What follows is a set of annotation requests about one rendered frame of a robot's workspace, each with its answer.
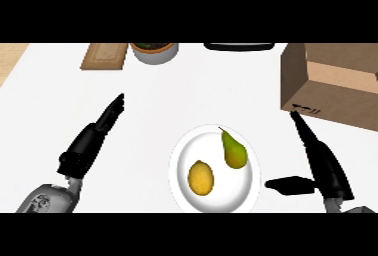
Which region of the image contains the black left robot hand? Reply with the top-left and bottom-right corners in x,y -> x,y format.
56,92 -> 125,180

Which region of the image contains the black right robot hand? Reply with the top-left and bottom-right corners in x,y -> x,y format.
264,110 -> 355,202

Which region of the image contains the green pear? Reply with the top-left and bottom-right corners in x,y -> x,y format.
217,126 -> 249,170

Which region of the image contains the white oval plate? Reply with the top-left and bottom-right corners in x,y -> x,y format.
168,124 -> 261,214

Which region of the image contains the brown cardboard box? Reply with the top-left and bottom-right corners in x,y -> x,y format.
279,43 -> 378,132

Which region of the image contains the yellow lemon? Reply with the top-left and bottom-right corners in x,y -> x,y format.
187,159 -> 215,197

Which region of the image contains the brown wooden cutting board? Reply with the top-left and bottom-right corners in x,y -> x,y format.
79,43 -> 131,71

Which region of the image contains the grey plant pot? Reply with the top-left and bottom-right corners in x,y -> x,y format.
128,43 -> 180,66

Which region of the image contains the black flat appliance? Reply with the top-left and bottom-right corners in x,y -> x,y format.
202,43 -> 276,52

